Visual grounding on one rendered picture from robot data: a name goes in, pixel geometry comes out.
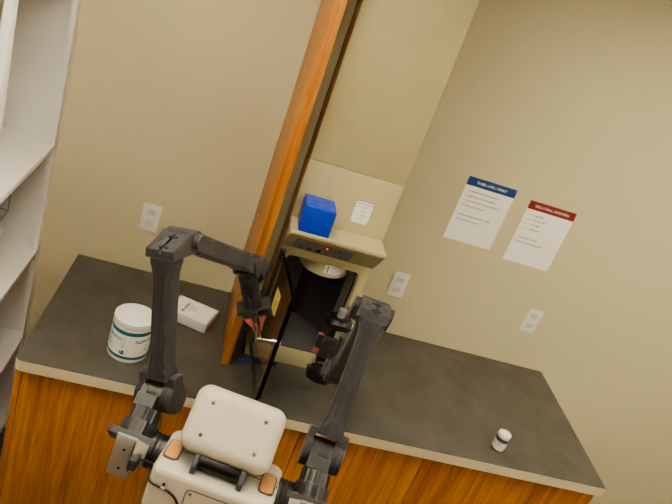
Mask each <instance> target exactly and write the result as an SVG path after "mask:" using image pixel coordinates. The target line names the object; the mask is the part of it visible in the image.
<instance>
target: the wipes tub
mask: <svg viewBox="0 0 672 504"><path fill-rule="evenodd" d="M150 337H151V309H150V308H148V307H146V306H144V305H140V304H135V303H128V304H123V305H120V306H118V307H117V308H116V310H115V314H114V318H113V322H112V327H111V331H110V336H109V340H108V345H107V352H108V354H109V355H110V356H111V357H112V358H114V359H115V360H117V361H120V362H124V363H136V362H139V361H142V360H143V359H144V358H145V357H146V355H147V352H148V349H149V345H150Z"/></svg>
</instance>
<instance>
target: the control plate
mask: <svg viewBox="0 0 672 504"><path fill-rule="evenodd" d="M299 245H300V246H302V247H299ZM292 247H296V248H299V249H303V250H307V248H311V250H307V251H310V252H314V253H318V252H315V251H316V250H317V249H318V250H321V252H320V253H318V254H321V255H325V256H329V257H332V258H336V259H340V260H343V261H348V260H349V259H350V258H351V257H352V256H353V255H354V254H353V253H349V252H346V251H342V250H338V249H335V248H331V247H328V246H324V245H320V244H317V243H313V242H309V241H306V240H302V239H299V238H298V239H297V240H296V241H295V243H294V244H293V246H292ZM326 248H327V249H329V250H326ZM338 252H341V253H338ZM326 253H328V254H327V255H326ZM333 255H335V256H334V257H333ZM339 256H341V257H342V258H340V257H339Z"/></svg>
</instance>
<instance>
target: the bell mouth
mask: <svg viewBox="0 0 672 504"><path fill-rule="evenodd" d="M299 259H300V262H301V263H302V265H303V266H304V267H305V268H307V269H308V270H309V271H311V272H313V273H315V274H317V275H320V276H323V277H327V278H335V279H336V278H342V277H344V276H345V275H346V274H347V270H345V269H342V268H338V267H334V266H331V265H327V264H323V263H319V262H316V261H312V260H308V259H305V258H301V257H299Z"/></svg>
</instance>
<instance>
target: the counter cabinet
mask: <svg viewBox="0 0 672 504"><path fill-rule="evenodd" d="M133 401H134V396H133V395H129V394H124V393H119V392H115V391H110V390H105V389H101V388H96V387H92V386H87V385H82V384H78V383H73V382H69V381H64V380H59V379H55V378H50V377H46V376H41V375H36V374H32V373H27V372H22V371H19V370H17V369H16V370H15V376H14V382H13V388H12V394H11V400H10V406H9V412H8V418H7V424H6V430H5V437H4V443H3V449H2V455H1V461H0V504H142V498H143V495H144V492H145V489H146V486H147V483H148V479H147V476H148V474H149V472H150V470H149V469H148V468H147V469H146V468H143V467H141V468H138V469H136V470H134V471H133V472H131V473H130V475H129V476H128V478H127V479H124V478H121V477H118V476H116V475H113V474H110V473H108V472H107V471H106V470H107V467H108V464H109V460H110V457H111V454H112V450H113V447H114V444H115V440H116V439H114V438H112V437H110V435H109V433H108V431H107V429H108V427H109V425H110V424H114V425H116V426H119V427H120V425H121V423H122V421H123V419H124V417H125V415H126V416H129V414H130V412H131V410H132V408H133V406H134V405H135V404H133ZM191 409H192V408H188V407H184V406H183V407H182V409H181V410H180V412H179V413H177V414H176V415H172V414H166V413H161V415H162V417H161V419H160V422H159V424H158V426H157V427H158V431H159V432H161V433H162V434H167V436H168V435H169V436H172V434H173V433H174V432H176V431H182V430H183V428H184V426H185V423H186V421H187V418H188V416H189V414H190V411H191ZM306 434H307V433H304V432H299V431H295V430H290V429H285V428H284V431H283V434H282V437H281V439H280V442H279V445H278V447H277V450H276V452H275V456H274V458H273V461H272V464H274V465H276V466H278V467H279V468H280V469H281V471H282V478H284V479H288V480H289V481H293V482H295V481H296V480H297V479H298V480H299V477H300V474H301V471H302V468H303V466H304V465H302V464H300V463H297V458H298V455H299V452H300V449H301V446H302V443H303V441H304V438H305V436H306ZM330 478H331V479H330V483H329V486H328V489H327V490H328V491H330V492H329V495H328V498H327V501H326V504H589V502H590V501H591V499H592V498H593V496H594V495H590V494H585V493H580V492H576V491H571V490H567V489H562V488H557V487H553V486H548V485H544V484H539V483H534V482H530V481H525V480H521V479H516V478H511V477H507V476H502V475H497V474H493V473H488V472H484V471H479V470H474V469H470V468H465V467H461V466H456V465H451V464H447V463H442V462H438V461H433V460H428V459H424V458H419V457H414V456H410V455H405V454H401V453H396V452H391V451H387V450H382V449H378V448H373V447H368V446H364V445H359V444H355V443H350V442H349V444H348V447H347V449H346V453H345V457H344V460H343V463H342V466H341V468H340V471H339V473H338V475H337V476H336V477H334V476H330Z"/></svg>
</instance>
